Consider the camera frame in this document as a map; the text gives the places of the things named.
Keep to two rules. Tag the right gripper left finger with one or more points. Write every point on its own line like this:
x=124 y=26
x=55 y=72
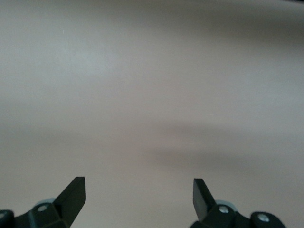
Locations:
x=71 y=204

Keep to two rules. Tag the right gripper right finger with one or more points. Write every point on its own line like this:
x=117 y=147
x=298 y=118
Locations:
x=204 y=206

